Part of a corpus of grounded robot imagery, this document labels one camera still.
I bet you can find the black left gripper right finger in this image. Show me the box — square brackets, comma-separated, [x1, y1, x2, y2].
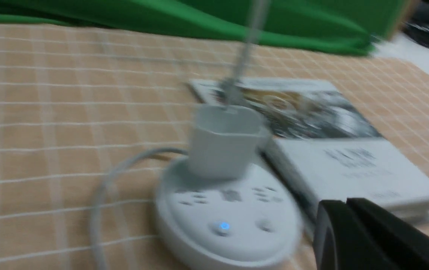
[346, 198, 429, 270]

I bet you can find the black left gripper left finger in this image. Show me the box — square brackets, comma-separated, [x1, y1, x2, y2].
[312, 200, 399, 270]

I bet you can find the middle white book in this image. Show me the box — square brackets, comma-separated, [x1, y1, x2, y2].
[393, 208, 429, 226]

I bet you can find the top self-driving book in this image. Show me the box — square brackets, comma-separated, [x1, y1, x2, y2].
[190, 78, 429, 210]

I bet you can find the green backdrop cloth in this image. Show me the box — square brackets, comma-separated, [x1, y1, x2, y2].
[0, 0, 405, 56]

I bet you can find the white lamp power cable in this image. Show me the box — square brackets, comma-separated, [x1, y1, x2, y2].
[90, 148, 188, 270]

